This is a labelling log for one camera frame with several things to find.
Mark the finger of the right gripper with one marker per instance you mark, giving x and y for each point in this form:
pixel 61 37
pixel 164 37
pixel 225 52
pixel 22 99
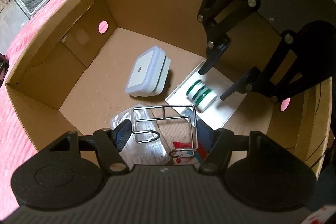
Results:
pixel 213 53
pixel 241 86

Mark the steel thermos with black cage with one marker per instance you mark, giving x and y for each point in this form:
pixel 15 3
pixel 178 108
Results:
pixel 4 66

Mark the brown cardboard box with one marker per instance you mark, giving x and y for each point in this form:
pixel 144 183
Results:
pixel 102 46

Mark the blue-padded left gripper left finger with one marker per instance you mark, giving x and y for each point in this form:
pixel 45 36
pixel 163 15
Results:
pixel 121 134

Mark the white square night light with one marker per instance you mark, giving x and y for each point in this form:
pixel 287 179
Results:
pixel 149 73

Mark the clear box of floss picks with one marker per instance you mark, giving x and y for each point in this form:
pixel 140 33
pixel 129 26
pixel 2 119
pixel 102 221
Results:
pixel 145 148

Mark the white green tape roll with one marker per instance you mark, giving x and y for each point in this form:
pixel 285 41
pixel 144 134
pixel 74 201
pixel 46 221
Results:
pixel 201 95

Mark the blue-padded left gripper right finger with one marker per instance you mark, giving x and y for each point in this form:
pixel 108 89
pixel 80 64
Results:
pixel 206 135

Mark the red white cartoon packet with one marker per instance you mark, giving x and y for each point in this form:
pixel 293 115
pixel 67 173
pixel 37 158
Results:
pixel 184 156

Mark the metal wire rack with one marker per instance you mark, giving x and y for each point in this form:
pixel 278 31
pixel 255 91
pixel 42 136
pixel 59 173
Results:
pixel 191 119

